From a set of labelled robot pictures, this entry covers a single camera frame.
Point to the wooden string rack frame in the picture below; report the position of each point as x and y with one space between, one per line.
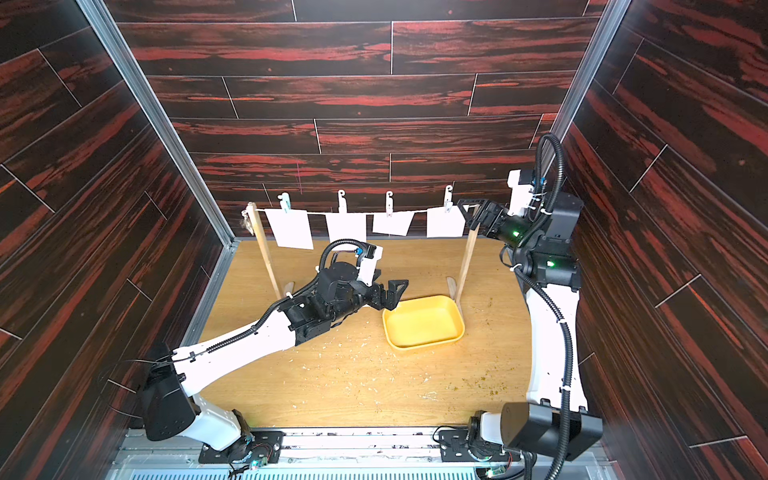
253 220

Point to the aluminium corner profile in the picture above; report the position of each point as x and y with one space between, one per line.
597 48
108 33

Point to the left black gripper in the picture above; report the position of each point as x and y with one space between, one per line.
389 302

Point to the yellow plastic tray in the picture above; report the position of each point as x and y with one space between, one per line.
423 322

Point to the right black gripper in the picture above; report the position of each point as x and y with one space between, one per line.
487 216

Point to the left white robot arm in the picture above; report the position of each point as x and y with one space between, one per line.
170 400

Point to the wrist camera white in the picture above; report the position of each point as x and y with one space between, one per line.
521 191
367 261

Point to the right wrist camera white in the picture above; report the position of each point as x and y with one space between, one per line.
521 191

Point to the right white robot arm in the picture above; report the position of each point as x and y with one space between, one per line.
554 420

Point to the aluminium front rail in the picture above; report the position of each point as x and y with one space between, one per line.
321 453

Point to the aluminium corner profile left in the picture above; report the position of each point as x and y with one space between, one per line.
108 33

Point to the green white clothespin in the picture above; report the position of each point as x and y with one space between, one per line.
285 201

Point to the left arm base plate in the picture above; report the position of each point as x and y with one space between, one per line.
263 447

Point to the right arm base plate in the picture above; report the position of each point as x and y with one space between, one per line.
454 446

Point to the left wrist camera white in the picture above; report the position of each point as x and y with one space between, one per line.
367 261

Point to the aluminium corner profile right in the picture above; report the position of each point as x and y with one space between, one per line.
597 48

